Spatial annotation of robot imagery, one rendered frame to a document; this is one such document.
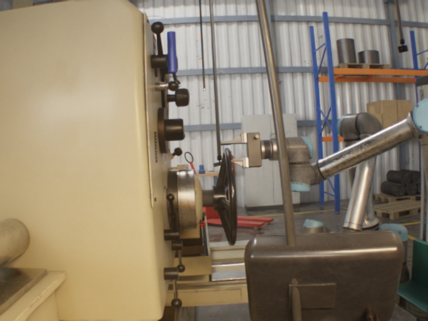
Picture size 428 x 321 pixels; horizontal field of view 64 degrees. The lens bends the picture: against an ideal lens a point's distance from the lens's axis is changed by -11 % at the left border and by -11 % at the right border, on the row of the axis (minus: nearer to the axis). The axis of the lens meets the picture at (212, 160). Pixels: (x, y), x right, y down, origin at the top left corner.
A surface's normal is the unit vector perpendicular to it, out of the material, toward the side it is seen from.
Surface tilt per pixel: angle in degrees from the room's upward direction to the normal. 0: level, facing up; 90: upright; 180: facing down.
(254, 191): 90
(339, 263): 109
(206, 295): 90
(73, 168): 90
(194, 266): 90
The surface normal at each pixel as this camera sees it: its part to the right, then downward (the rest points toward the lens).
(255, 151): 0.03, -0.12
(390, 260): -0.19, 0.38
